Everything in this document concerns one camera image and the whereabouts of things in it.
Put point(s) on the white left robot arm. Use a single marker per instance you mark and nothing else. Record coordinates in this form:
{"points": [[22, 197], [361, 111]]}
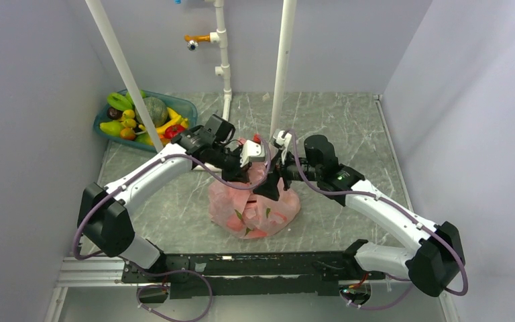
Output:
{"points": [[105, 211]]}

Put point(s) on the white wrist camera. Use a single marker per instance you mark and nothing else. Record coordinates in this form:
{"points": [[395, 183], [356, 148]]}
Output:
{"points": [[252, 152], [282, 141]]}

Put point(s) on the yellow banana in basket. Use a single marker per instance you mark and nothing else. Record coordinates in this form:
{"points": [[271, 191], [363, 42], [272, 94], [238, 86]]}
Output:
{"points": [[174, 119]]}

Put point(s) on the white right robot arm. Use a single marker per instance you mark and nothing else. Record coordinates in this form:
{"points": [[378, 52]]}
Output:
{"points": [[431, 255]]}

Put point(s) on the green banana bunch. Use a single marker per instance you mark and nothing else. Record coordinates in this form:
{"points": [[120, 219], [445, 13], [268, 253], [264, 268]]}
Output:
{"points": [[119, 102]]}

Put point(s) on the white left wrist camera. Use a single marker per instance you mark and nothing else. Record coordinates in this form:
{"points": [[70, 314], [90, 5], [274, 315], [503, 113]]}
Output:
{"points": [[252, 152]]}

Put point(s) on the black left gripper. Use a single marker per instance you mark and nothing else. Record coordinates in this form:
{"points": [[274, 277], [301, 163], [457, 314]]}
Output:
{"points": [[237, 174]]}

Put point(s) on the small orange fake fruit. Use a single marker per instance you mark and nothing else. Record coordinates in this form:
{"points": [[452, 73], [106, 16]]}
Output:
{"points": [[127, 133]]}

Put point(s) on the white pvc pipe assembly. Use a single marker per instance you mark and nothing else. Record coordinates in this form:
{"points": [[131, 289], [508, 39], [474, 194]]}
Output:
{"points": [[220, 38]]}

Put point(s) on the dark plum fake fruit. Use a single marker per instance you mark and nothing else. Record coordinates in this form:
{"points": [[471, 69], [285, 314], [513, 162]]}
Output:
{"points": [[113, 113]]}

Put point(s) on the yellow banana bunch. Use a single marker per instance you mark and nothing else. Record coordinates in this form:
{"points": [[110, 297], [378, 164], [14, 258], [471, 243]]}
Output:
{"points": [[128, 119]]}

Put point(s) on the white left slanted pole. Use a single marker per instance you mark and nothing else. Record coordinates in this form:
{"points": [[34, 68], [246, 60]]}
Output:
{"points": [[110, 39]]}

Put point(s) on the pink peach-print plastic bag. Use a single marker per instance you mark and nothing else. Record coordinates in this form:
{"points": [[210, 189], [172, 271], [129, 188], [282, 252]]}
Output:
{"points": [[246, 215]]}

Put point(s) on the orange faucet valve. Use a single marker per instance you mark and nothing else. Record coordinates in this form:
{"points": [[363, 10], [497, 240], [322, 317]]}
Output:
{"points": [[193, 42]]}

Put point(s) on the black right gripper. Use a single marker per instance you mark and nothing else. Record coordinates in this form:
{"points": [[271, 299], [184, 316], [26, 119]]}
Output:
{"points": [[269, 187]]}

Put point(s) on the aluminium frame rail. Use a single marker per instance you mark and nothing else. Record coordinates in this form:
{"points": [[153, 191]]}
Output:
{"points": [[93, 272]]}

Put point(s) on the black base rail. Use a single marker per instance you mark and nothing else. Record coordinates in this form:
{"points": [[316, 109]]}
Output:
{"points": [[195, 275]]}

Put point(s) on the green melon fake fruit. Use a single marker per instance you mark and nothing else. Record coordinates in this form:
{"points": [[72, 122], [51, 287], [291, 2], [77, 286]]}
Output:
{"points": [[157, 110]]}

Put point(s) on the green mango fake fruit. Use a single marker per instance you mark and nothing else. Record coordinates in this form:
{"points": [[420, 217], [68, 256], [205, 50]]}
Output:
{"points": [[112, 128]]}

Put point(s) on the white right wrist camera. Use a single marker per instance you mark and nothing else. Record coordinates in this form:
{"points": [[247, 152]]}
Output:
{"points": [[282, 141]]}

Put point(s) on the teal fruit basket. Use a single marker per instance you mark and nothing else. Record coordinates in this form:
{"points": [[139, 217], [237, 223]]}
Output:
{"points": [[143, 142]]}

